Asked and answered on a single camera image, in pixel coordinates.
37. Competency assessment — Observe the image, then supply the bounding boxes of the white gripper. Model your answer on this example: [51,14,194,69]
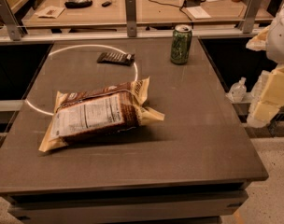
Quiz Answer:
[246,7,284,128]

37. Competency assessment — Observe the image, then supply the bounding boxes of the green soda can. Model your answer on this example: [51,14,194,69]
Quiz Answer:
[170,24,192,64]

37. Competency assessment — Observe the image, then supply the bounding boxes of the clear plastic bottle right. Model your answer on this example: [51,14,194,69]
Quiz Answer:
[250,70,269,98]

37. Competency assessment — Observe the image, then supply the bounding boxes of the clear plastic bottle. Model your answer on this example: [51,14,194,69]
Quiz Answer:
[227,77,247,103]
[250,70,269,98]

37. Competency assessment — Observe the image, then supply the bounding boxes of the clear plastic bottle left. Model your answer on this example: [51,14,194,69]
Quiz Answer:
[227,77,247,103]

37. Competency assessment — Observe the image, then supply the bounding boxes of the white notepad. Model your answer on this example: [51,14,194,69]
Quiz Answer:
[187,7,210,19]

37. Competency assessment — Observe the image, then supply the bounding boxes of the dark chocolate bar wrapper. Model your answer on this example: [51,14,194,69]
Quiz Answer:
[97,52,135,66]

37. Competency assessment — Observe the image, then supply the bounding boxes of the brown and cream snack bag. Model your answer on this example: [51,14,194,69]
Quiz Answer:
[39,78,164,152]

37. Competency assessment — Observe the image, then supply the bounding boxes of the small black device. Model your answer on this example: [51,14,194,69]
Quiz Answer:
[102,1,112,7]

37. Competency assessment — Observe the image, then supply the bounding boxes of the black oblong object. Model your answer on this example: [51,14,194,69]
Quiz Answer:
[64,0,92,8]

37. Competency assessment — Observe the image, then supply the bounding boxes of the paper napkin on desk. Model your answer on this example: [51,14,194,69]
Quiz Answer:
[36,6,64,19]

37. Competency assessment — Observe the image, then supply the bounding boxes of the right metal bracket post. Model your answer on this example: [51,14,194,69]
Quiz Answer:
[238,0,262,34]

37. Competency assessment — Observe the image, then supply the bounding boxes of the metal bracket post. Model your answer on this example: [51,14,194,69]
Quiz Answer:
[0,0,24,41]
[238,0,262,34]
[125,0,137,37]

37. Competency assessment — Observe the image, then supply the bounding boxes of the middle metal bracket post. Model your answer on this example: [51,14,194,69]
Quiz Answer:
[125,0,137,37]

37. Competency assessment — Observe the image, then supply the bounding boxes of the left metal bracket post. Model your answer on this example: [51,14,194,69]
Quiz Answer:
[0,0,24,41]

